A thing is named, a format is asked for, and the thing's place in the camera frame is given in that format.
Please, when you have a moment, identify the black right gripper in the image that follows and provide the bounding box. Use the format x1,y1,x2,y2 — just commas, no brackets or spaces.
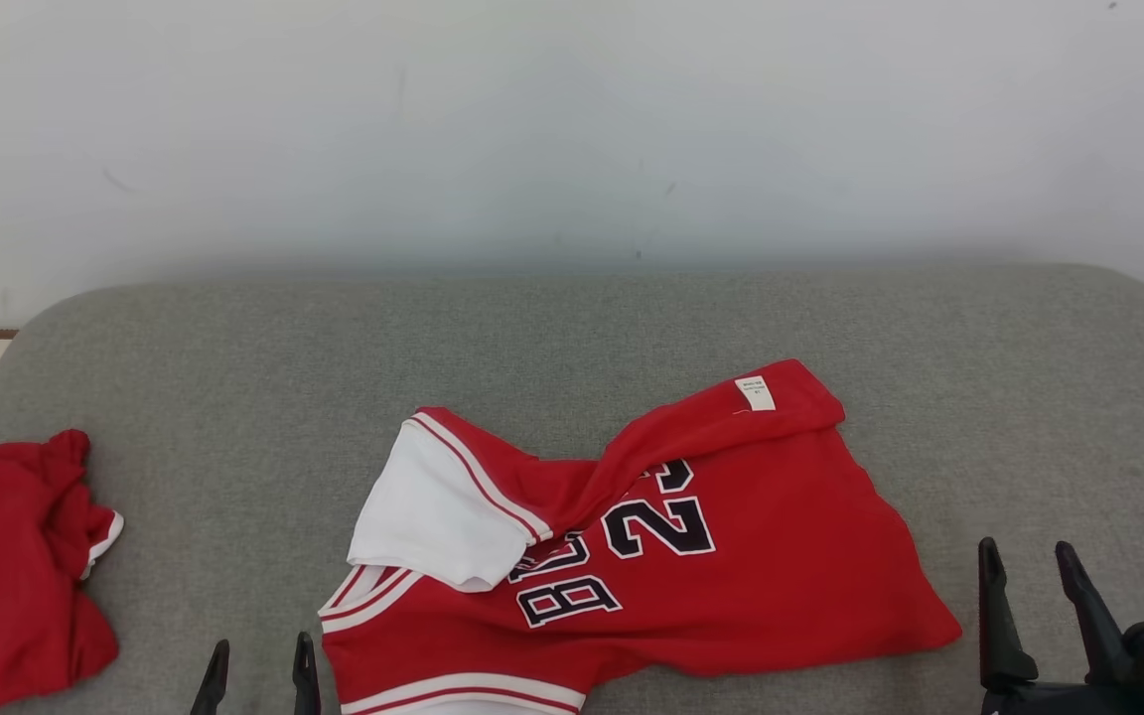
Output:
977,536,1144,715

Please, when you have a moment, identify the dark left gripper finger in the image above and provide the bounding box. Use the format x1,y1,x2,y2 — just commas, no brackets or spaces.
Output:
190,639,231,715
292,632,323,715

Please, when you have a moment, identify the red shorts white stripe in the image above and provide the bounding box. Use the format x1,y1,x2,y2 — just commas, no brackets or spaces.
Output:
0,429,124,714

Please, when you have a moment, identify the red basketball jersey number 23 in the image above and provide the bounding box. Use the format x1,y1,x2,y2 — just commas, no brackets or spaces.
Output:
319,358,963,715

